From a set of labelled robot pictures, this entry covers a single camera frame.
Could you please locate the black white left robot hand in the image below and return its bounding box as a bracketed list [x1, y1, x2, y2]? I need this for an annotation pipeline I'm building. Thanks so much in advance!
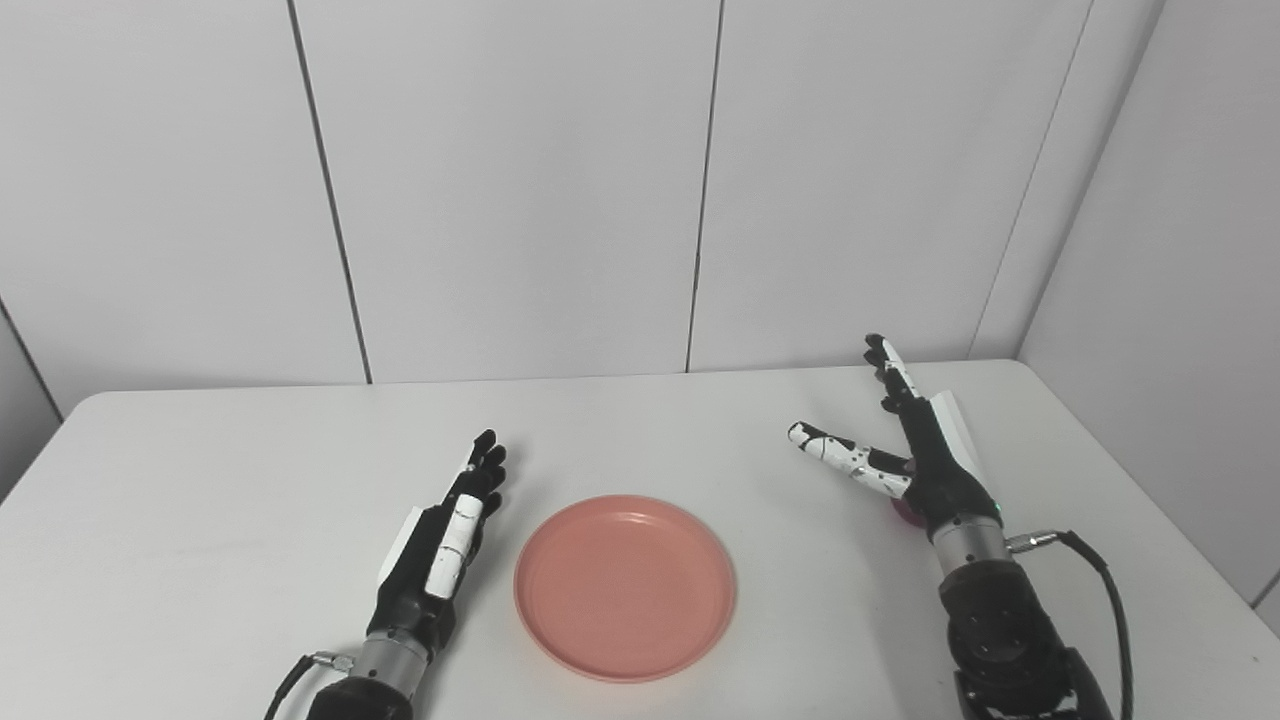
[366, 430, 508, 662]

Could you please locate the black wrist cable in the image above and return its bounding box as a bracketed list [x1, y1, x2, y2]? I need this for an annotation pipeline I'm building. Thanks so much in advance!
[1005, 530, 1135, 720]
[264, 651, 358, 720]

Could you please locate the pink round plate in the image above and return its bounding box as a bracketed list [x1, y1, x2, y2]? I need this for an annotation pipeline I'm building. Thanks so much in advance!
[514, 495, 738, 684]

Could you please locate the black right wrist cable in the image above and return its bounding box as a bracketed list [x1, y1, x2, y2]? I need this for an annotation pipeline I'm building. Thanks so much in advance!
[1005, 530, 1135, 720]

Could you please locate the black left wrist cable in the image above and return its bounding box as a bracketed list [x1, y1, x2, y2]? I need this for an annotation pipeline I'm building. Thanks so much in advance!
[264, 651, 358, 720]

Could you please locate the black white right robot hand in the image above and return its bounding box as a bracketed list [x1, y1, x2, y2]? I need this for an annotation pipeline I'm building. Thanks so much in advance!
[787, 334, 1004, 547]

